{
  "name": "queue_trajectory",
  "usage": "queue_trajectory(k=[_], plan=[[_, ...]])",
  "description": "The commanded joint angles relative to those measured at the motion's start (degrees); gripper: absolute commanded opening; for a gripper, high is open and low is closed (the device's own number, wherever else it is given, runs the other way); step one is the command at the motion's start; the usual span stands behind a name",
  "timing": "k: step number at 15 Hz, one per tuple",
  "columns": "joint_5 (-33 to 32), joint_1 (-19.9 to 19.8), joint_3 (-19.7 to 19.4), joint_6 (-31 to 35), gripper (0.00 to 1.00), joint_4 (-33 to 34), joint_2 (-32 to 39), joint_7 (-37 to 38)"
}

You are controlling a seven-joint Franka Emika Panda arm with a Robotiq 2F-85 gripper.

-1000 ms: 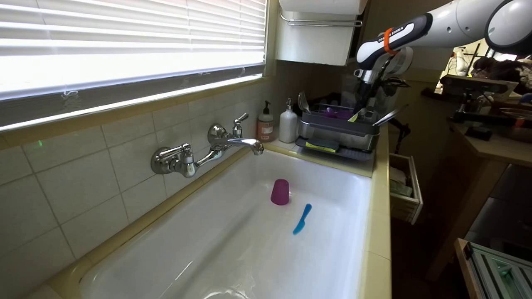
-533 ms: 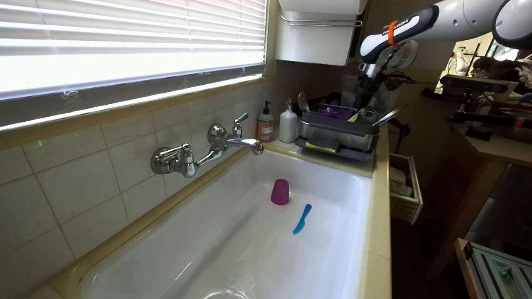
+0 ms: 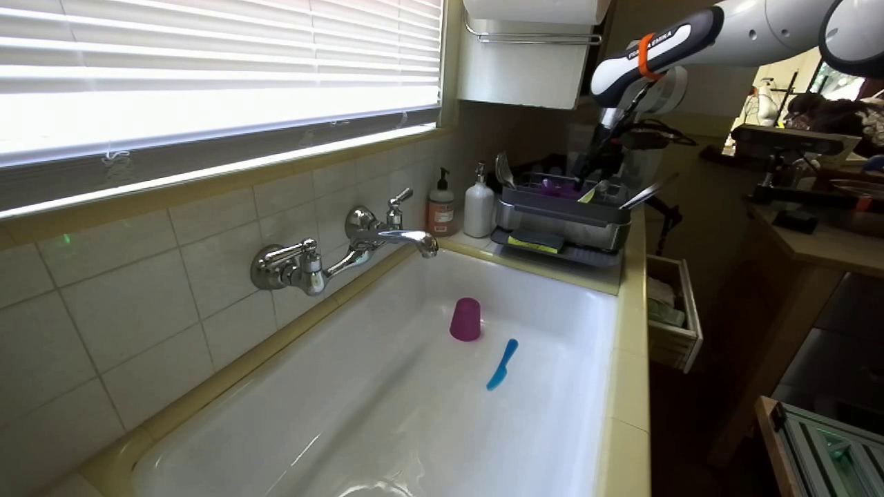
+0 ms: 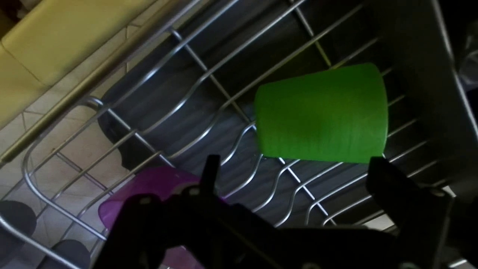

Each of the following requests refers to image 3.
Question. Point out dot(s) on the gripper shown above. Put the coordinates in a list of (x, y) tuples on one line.
[(608, 141)]

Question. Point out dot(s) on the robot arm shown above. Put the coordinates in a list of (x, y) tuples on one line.
[(746, 31)]

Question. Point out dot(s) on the silver utensil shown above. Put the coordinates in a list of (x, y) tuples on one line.
[(646, 193)]

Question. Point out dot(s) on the purple cup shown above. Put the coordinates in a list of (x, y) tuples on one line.
[(556, 188)]

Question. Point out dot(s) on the grey dish rack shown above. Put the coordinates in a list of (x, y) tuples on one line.
[(563, 214)]

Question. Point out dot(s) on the silver spoon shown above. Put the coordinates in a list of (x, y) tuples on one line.
[(503, 169)]

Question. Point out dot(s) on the grey drip tray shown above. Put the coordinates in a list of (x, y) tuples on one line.
[(594, 257)]

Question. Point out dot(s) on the yellow sponge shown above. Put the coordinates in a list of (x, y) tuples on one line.
[(535, 241)]

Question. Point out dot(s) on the metal paper towel holder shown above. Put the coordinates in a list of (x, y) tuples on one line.
[(532, 38)]

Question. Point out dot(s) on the white soap pump bottle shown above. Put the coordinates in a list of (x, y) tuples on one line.
[(478, 207)]

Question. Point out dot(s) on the folded cloth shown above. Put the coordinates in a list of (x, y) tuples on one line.
[(663, 307)]

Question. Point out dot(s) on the amber soap pump bottle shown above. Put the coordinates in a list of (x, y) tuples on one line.
[(440, 207)]

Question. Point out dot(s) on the wooden drawer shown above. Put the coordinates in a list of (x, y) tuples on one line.
[(680, 345)]

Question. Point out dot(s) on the pink plastic cup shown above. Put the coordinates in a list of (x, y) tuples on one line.
[(466, 321)]

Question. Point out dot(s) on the wooden table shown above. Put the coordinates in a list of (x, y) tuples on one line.
[(822, 245)]

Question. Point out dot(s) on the blue plastic knife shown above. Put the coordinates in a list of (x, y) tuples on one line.
[(503, 362)]

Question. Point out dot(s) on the white sink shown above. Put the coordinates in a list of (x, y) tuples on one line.
[(414, 386)]

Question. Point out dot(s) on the white window blinds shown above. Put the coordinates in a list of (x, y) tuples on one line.
[(207, 69)]

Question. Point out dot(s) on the white wall cabinet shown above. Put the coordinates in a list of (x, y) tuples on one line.
[(525, 72)]

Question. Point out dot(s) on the camera on mount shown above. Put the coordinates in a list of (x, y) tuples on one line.
[(794, 143)]

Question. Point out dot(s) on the chrome wall tap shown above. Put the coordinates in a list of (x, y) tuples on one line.
[(359, 224)]

